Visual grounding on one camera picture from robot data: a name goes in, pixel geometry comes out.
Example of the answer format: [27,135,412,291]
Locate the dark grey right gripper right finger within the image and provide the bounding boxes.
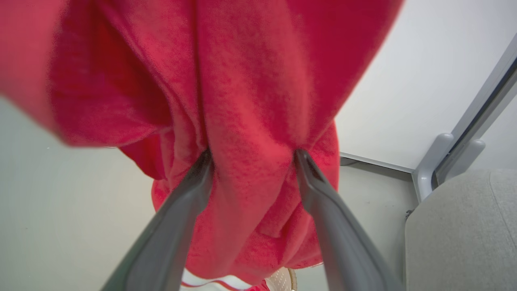
[293,148,405,291]

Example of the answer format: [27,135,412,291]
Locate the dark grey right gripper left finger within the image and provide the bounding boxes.
[100,149,214,291]

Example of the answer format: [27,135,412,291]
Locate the red fleece garment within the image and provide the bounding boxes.
[0,0,404,291]

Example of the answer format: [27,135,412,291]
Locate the cream perforated laundry basket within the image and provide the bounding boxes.
[265,267,298,291]

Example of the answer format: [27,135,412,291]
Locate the grey fabric sofa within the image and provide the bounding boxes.
[404,168,517,291]

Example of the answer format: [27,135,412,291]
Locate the wide white partition panel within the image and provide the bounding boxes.
[334,0,517,202]

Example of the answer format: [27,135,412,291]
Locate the narrow white partition panel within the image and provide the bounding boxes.
[436,61,517,186]

